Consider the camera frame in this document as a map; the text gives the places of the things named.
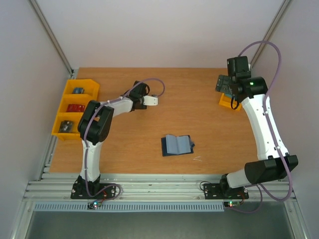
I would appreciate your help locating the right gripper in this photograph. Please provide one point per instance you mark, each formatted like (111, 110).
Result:
(223, 83)

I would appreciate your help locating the blue card holder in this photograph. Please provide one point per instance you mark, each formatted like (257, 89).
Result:
(172, 145)

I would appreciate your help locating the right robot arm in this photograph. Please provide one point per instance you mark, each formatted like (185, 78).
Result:
(274, 160)

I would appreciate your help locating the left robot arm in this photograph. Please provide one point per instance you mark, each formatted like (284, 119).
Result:
(94, 127)

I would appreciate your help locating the blue card in bin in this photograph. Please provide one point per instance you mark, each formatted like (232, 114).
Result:
(78, 90)

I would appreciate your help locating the red card in bin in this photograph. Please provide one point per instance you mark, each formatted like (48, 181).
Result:
(75, 108)

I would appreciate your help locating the dark card in bin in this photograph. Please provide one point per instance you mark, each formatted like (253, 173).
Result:
(66, 126)

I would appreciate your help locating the yellow bin right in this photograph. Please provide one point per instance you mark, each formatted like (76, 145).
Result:
(228, 101)

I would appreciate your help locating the yellow bin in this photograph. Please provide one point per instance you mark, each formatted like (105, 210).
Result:
(89, 86)
(74, 134)
(228, 101)
(73, 103)

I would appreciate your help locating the right controller board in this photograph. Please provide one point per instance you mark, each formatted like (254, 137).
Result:
(232, 204)

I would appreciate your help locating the controller board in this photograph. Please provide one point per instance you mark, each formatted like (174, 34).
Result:
(94, 205)
(232, 204)

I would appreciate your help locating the yellow bin far left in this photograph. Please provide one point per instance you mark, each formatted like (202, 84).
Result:
(89, 86)

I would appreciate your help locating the yellow bin middle left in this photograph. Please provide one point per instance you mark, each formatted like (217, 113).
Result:
(73, 103)

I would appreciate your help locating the yellow bin near left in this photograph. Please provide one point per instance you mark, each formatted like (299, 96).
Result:
(74, 134)

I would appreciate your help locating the left controller board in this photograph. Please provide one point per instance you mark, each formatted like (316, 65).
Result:
(94, 205)

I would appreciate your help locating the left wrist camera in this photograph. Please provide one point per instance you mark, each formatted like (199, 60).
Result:
(150, 100)

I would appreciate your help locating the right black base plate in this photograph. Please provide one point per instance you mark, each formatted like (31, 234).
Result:
(214, 191)

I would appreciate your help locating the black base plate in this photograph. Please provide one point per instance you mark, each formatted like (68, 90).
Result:
(98, 191)
(214, 191)

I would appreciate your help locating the grey slotted cable duct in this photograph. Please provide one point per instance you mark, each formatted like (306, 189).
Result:
(129, 207)

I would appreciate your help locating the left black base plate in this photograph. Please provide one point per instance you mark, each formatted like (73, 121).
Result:
(98, 191)

